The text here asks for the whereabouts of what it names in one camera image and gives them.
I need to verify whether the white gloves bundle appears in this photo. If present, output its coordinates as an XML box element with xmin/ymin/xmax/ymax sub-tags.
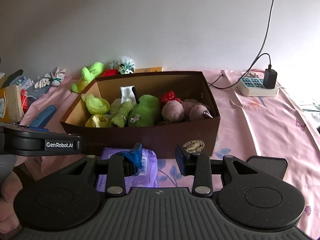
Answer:
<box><xmin>34</xmin><ymin>66</ymin><xmax>67</xmax><ymax>88</ymax></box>

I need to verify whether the brown cardboard box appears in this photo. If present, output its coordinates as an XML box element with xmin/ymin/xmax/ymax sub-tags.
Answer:
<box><xmin>60</xmin><ymin>71</ymin><xmax>221</xmax><ymax>158</ymax></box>

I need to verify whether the white green fluffy toy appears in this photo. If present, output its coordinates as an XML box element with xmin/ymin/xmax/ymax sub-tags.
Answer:
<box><xmin>109</xmin><ymin>56</ymin><xmax>136</xmax><ymax>75</ymax></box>

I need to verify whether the purple plastic packet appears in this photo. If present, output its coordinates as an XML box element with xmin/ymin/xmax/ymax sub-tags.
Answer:
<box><xmin>96</xmin><ymin>147</ymin><xmax>158</xmax><ymax>189</ymax></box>

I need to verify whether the black charger adapter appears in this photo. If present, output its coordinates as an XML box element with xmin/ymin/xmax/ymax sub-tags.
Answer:
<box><xmin>264</xmin><ymin>69</ymin><xmax>277</xmax><ymax>89</ymax></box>

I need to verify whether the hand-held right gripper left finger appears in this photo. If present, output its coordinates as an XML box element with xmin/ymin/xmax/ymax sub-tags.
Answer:
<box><xmin>66</xmin><ymin>142</ymin><xmax>143</xmax><ymax>197</ymax></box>

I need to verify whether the person's left hand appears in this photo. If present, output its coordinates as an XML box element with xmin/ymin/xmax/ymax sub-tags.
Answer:
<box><xmin>0</xmin><ymin>172</ymin><xmax>24</xmax><ymax>230</ymax></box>

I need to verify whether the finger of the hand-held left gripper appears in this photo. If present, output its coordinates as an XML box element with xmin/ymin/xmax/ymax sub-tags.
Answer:
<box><xmin>14</xmin><ymin>125</ymin><xmax>50</xmax><ymax>133</ymax></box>

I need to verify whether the dark phone stand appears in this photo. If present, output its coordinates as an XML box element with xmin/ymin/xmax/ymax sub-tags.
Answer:
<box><xmin>246</xmin><ymin>156</ymin><xmax>288</xmax><ymax>180</ymax></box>

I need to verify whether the white grey printed cloth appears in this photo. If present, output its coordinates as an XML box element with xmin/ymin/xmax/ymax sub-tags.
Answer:
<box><xmin>299</xmin><ymin>100</ymin><xmax>320</xmax><ymax>135</ymax></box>

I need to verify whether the green plush toy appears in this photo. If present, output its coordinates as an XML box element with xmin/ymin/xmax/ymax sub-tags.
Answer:
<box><xmin>128</xmin><ymin>94</ymin><xmax>162</xmax><ymax>127</ymax></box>

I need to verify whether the black curved tool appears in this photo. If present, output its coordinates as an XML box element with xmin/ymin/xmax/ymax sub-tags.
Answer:
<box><xmin>4</xmin><ymin>69</ymin><xmax>24</xmax><ymax>87</ymax></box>

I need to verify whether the red packet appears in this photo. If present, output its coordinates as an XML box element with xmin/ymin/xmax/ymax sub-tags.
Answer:
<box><xmin>21</xmin><ymin>89</ymin><xmax>32</xmax><ymax>108</ymax></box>

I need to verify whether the pink plush bear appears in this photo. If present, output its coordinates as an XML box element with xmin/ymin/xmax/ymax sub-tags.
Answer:
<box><xmin>161</xmin><ymin>99</ymin><xmax>214</xmax><ymax>123</ymax></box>

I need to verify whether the red knitted flower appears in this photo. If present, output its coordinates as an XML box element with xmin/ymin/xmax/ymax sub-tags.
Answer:
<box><xmin>160</xmin><ymin>91</ymin><xmax>182</xmax><ymax>104</ymax></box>

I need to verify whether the pink floral bed sheet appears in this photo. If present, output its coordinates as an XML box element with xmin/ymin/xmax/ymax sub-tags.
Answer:
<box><xmin>19</xmin><ymin>69</ymin><xmax>320</xmax><ymax>240</ymax></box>

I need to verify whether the yellow-green plush toy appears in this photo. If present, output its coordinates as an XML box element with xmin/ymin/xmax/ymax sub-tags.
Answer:
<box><xmin>71</xmin><ymin>62</ymin><xmax>105</xmax><ymax>93</ymax></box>

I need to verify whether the white power strip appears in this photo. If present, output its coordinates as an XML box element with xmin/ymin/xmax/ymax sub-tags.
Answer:
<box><xmin>236</xmin><ymin>76</ymin><xmax>279</xmax><ymax>97</ymax></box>

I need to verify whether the yellow-green mesh cloth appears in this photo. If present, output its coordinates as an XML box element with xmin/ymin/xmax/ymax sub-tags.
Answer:
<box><xmin>80</xmin><ymin>94</ymin><xmax>110</xmax><ymax>115</ymax></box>

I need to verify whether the pale yellow cloth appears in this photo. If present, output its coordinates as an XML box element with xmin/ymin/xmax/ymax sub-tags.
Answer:
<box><xmin>85</xmin><ymin>114</ymin><xmax>110</xmax><ymax>128</ymax></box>

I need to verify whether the yellow box clutter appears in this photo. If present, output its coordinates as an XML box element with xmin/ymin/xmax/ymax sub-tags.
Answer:
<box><xmin>0</xmin><ymin>84</ymin><xmax>24</xmax><ymax>123</ymax></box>

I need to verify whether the green knitted sock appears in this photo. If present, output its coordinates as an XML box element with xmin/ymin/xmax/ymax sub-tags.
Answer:
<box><xmin>109</xmin><ymin>102</ymin><xmax>132</xmax><ymax>128</ymax></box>

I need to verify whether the grey cable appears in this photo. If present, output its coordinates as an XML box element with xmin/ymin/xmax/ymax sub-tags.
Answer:
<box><xmin>246</xmin><ymin>0</ymin><xmax>277</xmax><ymax>75</ymax></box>

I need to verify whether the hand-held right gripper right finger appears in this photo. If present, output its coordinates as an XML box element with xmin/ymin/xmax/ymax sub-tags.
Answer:
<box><xmin>174</xmin><ymin>144</ymin><xmax>258</xmax><ymax>197</ymax></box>

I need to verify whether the blue handle tool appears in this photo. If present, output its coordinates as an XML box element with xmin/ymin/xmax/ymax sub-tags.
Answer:
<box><xmin>30</xmin><ymin>105</ymin><xmax>57</xmax><ymax>129</ymax></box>

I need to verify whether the clear plastic bag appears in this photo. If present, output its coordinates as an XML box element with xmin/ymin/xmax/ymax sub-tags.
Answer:
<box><xmin>12</xmin><ymin>76</ymin><xmax>34</xmax><ymax>88</ymax></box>

